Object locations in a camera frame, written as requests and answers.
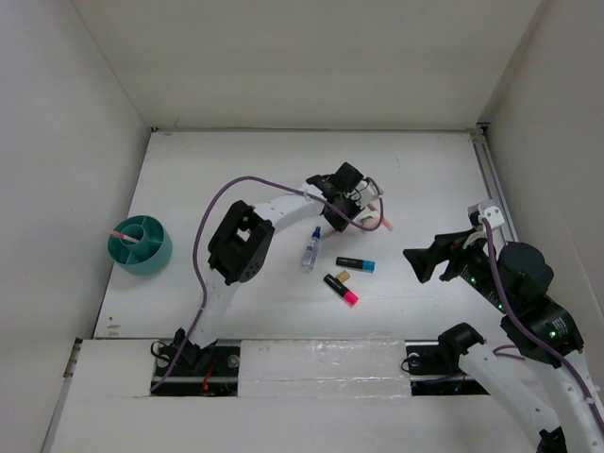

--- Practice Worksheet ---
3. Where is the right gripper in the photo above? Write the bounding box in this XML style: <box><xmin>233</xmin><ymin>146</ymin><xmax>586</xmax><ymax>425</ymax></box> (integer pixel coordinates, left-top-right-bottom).
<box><xmin>401</xmin><ymin>226</ymin><xmax>514</xmax><ymax>312</ymax></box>

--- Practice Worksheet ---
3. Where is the pink slim highlighter pen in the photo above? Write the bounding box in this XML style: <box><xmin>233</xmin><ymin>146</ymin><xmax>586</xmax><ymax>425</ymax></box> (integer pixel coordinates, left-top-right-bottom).
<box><xmin>360</xmin><ymin>203</ymin><xmax>394</xmax><ymax>231</ymax></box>

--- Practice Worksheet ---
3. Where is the red slim highlighter pen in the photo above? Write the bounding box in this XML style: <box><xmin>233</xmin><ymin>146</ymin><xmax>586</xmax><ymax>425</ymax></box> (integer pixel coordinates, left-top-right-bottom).
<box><xmin>110</xmin><ymin>230</ymin><xmax>140</xmax><ymax>243</ymax></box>

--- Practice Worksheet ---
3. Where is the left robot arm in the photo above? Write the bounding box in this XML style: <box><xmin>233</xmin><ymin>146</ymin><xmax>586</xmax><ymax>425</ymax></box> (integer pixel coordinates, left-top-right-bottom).
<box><xmin>177</xmin><ymin>163</ymin><xmax>384</xmax><ymax>375</ymax></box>

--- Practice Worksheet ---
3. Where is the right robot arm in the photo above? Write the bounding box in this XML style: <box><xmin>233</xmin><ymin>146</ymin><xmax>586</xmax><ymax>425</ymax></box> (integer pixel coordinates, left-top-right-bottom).
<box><xmin>401</xmin><ymin>231</ymin><xmax>603</xmax><ymax>452</ymax></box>

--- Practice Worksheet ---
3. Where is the black highlighter blue cap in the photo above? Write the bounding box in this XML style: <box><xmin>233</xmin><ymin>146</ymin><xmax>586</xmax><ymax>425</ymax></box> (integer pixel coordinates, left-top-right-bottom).
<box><xmin>336</xmin><ymin>257</ymin><xmax>376</xmax><ymax>273</ymax></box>

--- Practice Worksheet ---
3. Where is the clear bottle blue cap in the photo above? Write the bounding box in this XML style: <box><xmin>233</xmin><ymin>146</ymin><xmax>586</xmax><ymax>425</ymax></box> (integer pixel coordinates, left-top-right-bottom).
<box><xmin>301</xmin><ymin>226</ymin><xmax>322</xmax><ymax>272</ymax></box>

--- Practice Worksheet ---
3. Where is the black highlighter pink cap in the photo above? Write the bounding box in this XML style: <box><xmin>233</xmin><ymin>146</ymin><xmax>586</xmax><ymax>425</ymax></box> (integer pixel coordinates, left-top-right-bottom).
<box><xmin>323</xmin><ymin>274</ymin><xmax>359</xmax><ymax>307</ymax></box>

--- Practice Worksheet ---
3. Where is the teal round organizer container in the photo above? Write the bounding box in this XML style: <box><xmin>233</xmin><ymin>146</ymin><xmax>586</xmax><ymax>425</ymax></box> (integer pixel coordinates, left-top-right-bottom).
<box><xmin>107</xmin><ymin>215</ymin><xmax>173</xmax><ymax>277</ymax></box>

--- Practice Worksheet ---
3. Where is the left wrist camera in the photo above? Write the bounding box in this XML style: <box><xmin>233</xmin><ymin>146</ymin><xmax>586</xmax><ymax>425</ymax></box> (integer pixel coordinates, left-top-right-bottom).
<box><xmin>351</xmin><ymin>176</ymin><xmax>383</xmax><ymax>208</ymax></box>

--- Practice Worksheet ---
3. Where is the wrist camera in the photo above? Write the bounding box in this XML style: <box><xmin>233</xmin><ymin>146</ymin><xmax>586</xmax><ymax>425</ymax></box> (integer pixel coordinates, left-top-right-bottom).
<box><xmin>467</xmin><ymin>199</ymin><xmax>506</xmax><ymax>231</ymax></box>
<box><xmin>351</xmin><ymin>176</ymin><xmax>383</xmax><ymax>208</ymax></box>

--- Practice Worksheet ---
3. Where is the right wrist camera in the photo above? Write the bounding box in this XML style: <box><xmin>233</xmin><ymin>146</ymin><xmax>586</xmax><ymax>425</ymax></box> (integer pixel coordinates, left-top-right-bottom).
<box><xmin>467</xmin><ymin>199</ymin><xmax>506</xmax><ymax>231</ymax></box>

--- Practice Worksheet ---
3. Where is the aluminium rail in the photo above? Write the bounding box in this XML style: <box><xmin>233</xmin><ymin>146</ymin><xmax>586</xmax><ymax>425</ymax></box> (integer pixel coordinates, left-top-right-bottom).
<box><xmin>468</xmin><ymin>123</ymin><xmax>519</xmax><ymax>243</ymax></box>

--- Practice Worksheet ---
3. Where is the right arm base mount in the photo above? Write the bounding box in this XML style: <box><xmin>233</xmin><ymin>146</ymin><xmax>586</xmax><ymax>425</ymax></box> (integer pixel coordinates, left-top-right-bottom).
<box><xmin>400</xmin><ymin>323</ymin><xmax>488</xmax><ymax>396</ymax></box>

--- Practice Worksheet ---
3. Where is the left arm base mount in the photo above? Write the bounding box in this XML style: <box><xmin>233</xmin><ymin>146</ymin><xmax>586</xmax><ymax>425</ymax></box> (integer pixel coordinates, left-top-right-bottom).
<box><xmin>150</xmin><ymin>328</ymin><xmax>242</xmax><ymax>397</ymax></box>

